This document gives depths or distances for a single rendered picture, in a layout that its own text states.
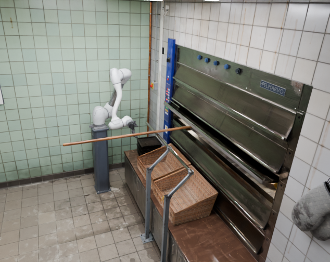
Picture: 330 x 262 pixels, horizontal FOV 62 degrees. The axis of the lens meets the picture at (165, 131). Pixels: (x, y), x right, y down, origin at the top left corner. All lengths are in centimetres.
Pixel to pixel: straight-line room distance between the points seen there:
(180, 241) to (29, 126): 261
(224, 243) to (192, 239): 28
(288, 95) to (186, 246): 152
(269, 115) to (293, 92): 26
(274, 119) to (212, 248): 126
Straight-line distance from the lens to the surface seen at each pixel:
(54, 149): 437
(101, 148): 381
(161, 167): 361
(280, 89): 206
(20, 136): 428
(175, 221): 277
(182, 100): 326
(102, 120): 366
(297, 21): 198
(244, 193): 255
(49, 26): 391
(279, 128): 206
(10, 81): 403
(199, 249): 263
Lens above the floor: 249
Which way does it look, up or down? 24 degrees down
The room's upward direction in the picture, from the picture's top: 3 degrees clockwise
